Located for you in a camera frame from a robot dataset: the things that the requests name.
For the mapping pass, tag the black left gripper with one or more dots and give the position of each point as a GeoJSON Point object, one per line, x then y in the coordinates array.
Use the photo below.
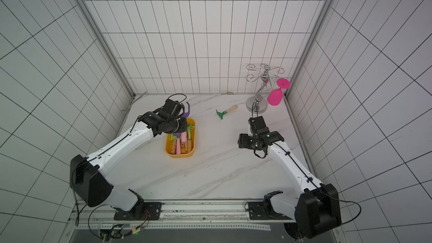
{"type": "Point", "coordinates": [184, 126]}

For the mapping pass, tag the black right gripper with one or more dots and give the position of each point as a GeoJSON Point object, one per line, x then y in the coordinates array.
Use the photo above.
{"type": "Point", "coordinates": [246, 140]}

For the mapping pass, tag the purple rake pink handle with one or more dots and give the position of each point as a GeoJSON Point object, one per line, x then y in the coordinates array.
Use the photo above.
{"type": "Point", "coordinates": [181, 143]}
{"type": "Point", "coordinates": [186, 109]}

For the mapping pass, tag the green tool wooden handle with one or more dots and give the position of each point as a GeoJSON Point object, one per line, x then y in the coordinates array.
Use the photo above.
{"type": "Point", "coordinates": [190, 130]}

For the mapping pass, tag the green rake wooden handle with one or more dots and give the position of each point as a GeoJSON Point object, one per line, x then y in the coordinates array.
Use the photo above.
{"type": "Point", "coordinates": [173, 141]}

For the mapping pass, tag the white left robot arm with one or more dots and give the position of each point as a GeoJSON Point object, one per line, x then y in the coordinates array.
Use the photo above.
{"type": "Point", "coordinates": [88, 175]}

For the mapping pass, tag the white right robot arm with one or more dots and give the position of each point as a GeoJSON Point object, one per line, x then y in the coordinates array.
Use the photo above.
{"type": "Point", "coordinates": [313, 206]}

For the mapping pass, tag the yellow plastic storage box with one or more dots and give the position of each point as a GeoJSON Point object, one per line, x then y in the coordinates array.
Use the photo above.
{"type": "Point", "coordinates": [168, 144]}

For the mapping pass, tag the dark green small rake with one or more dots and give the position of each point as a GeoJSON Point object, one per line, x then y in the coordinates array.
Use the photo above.
{"type": "Point", "coordinates": [221, 114]}

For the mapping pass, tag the pink plastic wine glass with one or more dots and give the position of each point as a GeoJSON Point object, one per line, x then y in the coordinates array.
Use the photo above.
{"type": "Point", "coordinates": [277, 95]}

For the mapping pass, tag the silver wine glass rack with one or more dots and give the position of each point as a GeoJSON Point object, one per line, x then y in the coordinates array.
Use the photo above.
{"type": "Point", "coordinates": [257, 103]}

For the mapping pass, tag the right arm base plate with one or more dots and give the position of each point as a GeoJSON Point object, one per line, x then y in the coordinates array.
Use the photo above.
{"type": "Point", "coordinates": [261, 211]}

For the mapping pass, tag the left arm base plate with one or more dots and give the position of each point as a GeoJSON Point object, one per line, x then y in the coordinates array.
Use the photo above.
{"type": "Point", "coordinates": [142, 211]}

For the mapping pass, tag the aluminium front rail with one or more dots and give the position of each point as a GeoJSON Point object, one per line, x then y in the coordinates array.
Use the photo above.
{"type": "Point", "coordinates": [179, 211]}

